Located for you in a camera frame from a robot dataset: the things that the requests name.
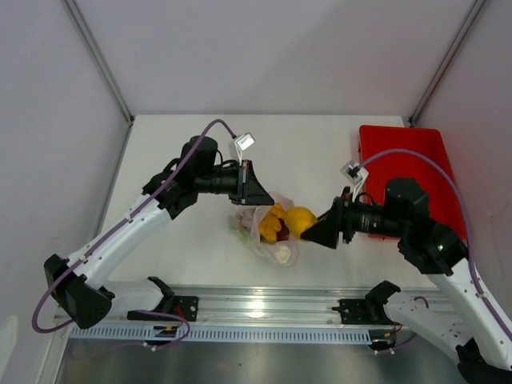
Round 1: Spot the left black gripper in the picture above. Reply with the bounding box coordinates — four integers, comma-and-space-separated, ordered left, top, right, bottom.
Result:
195, 159, 274, 206

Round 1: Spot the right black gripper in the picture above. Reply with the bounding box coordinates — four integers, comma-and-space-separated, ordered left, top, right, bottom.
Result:
300, 186, 406, 248

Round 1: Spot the yellow potato toy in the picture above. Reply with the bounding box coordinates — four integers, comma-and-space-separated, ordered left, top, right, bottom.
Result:
284, 206, 318, 238

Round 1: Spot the clear zip top bag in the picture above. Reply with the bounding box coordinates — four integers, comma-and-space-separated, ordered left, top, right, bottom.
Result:
229, 192, 298, 266

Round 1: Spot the papaya slice toy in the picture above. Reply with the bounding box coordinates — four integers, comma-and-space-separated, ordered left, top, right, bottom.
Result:
276, 223, 290, 242

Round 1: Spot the white green leek toy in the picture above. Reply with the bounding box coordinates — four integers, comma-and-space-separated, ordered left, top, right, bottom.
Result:
230, 222, 297, 266

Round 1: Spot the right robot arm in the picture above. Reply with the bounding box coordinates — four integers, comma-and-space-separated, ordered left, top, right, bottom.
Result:
301, 178, 511, 383

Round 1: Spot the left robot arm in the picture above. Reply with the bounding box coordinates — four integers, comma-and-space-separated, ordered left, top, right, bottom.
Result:
44, 135, 274, 329

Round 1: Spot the red plastic bin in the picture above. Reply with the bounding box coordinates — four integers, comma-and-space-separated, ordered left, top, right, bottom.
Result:
359, 125, 466, 239

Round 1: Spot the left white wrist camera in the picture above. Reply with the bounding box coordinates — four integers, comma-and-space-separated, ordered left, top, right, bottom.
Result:
228, 132, 255, 163

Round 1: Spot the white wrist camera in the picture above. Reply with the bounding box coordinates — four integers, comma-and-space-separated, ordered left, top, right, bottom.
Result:
341, 160, 369, 201
228, 132, 255, 163

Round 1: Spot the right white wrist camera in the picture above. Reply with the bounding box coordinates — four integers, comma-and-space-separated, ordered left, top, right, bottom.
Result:
341, 160, 369, 201

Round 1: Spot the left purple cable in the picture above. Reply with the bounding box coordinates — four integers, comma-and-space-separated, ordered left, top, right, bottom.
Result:
31, 118, 237, 353

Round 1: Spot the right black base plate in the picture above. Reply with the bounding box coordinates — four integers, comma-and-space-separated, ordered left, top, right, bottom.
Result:
331, 298, 391, 326

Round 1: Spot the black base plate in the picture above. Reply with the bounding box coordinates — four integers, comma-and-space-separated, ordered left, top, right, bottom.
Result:
127, 295, 199, 322
331, 298, 391, 326

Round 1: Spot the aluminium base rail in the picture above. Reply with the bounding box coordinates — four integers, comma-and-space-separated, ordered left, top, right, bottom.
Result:
54, 285, 491, 331

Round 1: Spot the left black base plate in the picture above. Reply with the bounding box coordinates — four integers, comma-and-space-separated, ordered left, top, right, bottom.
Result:
127, 295, 199, 322

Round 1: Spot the white slotted cable duct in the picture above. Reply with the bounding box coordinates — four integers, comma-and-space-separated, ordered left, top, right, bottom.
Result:
70, 324, 372, 345

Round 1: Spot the left aluminium frame post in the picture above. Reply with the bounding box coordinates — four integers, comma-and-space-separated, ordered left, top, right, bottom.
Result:
61, 0, 134, 125

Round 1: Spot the aluminium frame post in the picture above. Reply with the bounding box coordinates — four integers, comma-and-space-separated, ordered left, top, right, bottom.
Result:
61, 0, 134, 125
403, 0, 491, 127

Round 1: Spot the right aluminium frame post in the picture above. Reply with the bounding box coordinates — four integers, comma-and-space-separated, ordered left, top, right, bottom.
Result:
403, 0, 491, 127

